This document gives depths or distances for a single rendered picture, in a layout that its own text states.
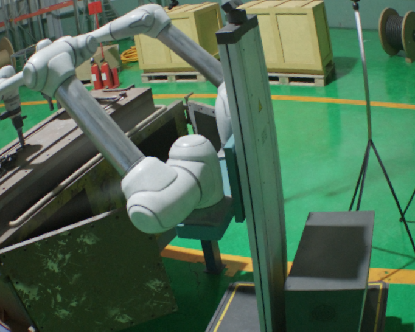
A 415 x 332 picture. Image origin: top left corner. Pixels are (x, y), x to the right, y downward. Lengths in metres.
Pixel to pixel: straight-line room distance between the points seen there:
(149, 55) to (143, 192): 6.37
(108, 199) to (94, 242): 0.50
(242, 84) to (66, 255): 0.87
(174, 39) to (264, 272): 1.08
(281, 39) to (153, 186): 5.27
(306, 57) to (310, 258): 4.80
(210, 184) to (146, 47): 6.24
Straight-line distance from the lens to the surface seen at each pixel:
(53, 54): 1.61
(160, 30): 2.25
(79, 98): 1.56
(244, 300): 2.60
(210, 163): 1.62
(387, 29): 7.97
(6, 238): 1.84
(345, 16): 10.77
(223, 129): 2.06
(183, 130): 2.74
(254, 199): 1.76
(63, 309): 1.95
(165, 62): 7.63
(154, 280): 1.97
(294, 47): 6.57
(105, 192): 2.23
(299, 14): 6.42
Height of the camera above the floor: 2.07
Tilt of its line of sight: 25 degrees down
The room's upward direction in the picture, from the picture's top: 10 degrees counter-clockwise
